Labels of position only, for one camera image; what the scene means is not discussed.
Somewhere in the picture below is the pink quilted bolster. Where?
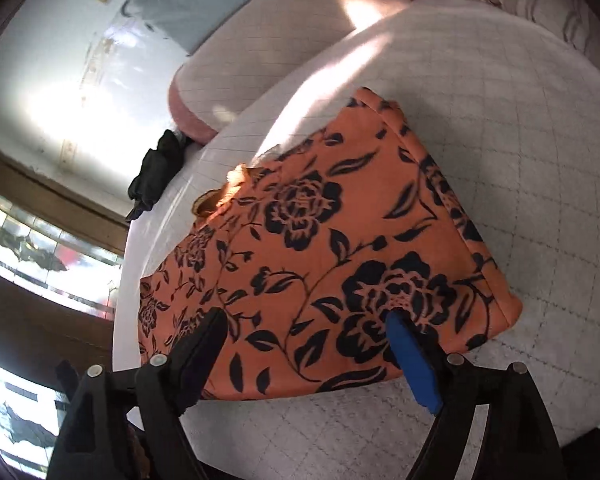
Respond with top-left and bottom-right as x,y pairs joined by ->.
169,0 -> 418,144

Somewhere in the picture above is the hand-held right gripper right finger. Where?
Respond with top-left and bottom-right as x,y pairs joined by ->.
385,312 -> 566,480

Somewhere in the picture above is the grey pillow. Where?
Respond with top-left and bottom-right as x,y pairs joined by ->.
122,0 -> 277,56

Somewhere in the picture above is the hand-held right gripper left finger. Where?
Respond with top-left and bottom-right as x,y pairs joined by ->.
47,307 -> 229,480

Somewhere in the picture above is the orange floral long-sleeve top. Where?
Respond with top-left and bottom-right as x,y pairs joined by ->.
137,87 -> 524,402

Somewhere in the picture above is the black clothes pile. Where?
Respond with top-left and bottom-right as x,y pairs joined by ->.
125,129 -> 187,222

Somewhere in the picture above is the quilted pale pink bed mat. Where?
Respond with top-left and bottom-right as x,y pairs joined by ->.
112,0 -> 600,480

